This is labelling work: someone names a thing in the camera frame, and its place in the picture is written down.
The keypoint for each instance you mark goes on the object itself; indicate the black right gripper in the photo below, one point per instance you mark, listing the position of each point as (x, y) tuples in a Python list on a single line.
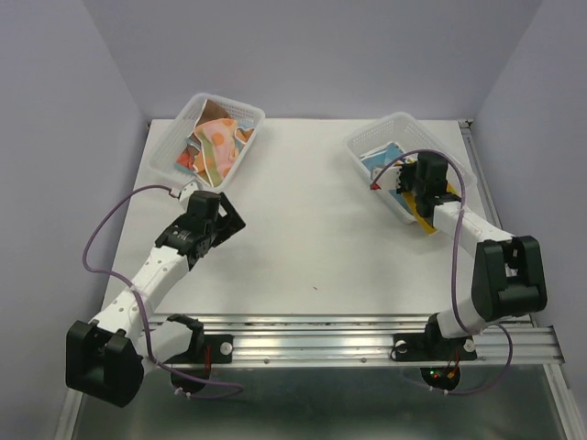
[(405, 167)]

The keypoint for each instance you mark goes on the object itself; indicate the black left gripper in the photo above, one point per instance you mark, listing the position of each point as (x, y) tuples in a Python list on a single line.
[(230, 223)]

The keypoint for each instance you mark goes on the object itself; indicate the mustard yellow towel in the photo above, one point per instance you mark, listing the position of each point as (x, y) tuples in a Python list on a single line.
[(426, 215)]

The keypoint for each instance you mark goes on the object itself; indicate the blue polka dot towel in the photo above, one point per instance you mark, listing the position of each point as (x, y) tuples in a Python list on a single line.
[(381, 156)]

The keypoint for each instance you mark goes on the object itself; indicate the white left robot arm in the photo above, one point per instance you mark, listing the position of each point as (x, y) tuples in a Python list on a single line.
[(110, 356)]

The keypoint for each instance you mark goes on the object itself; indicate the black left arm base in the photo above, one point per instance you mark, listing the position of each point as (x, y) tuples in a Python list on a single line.
[(181, 348)]

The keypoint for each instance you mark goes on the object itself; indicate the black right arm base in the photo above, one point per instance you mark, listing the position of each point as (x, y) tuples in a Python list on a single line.
[(439, 357)]

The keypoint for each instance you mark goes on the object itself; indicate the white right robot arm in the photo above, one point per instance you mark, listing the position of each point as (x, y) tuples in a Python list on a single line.
[(508, 277)]

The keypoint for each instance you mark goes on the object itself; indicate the white basket holding towels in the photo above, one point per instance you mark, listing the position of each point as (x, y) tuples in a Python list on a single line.
[(172, 143)]

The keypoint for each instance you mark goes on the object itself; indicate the empty white plastic basket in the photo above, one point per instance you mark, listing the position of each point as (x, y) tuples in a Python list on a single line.
[(409, 134)]

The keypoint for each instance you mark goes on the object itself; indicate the orange peach patterned towel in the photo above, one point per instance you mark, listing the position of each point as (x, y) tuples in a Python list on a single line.
[(214, 145)]

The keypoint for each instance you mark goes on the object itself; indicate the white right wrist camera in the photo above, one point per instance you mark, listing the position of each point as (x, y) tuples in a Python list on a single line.
[(386, 180)]

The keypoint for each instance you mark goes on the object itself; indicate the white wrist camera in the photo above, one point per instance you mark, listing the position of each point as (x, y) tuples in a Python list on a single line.
[(183, 195), (386, 180)]

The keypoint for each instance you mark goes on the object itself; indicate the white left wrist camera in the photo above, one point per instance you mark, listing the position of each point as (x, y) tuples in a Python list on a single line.
[(183, 195)]

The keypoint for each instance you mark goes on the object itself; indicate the aluminium mounting rail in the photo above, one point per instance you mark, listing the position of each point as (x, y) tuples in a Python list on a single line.
[(339, 341)]

